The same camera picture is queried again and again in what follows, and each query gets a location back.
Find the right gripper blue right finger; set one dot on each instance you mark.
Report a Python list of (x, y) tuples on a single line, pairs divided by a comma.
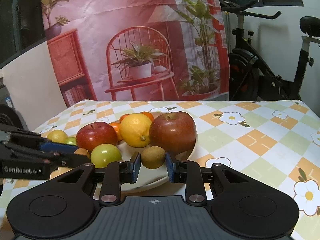
[(188, 173)]

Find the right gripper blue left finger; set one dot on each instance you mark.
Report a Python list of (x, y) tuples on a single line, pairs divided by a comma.
[(116, 174)]

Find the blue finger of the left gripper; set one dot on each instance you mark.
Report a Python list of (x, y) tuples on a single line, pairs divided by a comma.
[(20, 137)]

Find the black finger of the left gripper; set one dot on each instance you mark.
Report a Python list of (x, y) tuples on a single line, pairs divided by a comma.
[(65, 159)]

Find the green apple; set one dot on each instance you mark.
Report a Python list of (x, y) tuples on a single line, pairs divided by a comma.
[(104, 154), (70, 141)]

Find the brown kiwi fruit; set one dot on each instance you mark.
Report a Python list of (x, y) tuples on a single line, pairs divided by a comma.
[(153, 157), (82, 151)]

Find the large yellow lemon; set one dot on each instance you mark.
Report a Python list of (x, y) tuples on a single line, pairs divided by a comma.
[(58, 136)]

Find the small red apple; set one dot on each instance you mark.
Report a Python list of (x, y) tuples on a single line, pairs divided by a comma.
[(95, 134)]

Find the large red apple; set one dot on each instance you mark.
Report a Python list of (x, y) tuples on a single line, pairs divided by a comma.
[(174, 132)]

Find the small orange tangerine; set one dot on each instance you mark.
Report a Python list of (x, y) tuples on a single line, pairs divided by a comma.
[(149, 115), (123, 117)]

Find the grey washing machine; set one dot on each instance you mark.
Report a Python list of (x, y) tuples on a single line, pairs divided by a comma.
[(8, 113)]

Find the beige round plate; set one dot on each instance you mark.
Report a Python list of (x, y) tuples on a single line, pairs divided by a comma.
[(152, 178)]

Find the pink printed backdrop cloth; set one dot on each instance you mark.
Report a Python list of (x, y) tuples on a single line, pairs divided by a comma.
[(137, 49)]

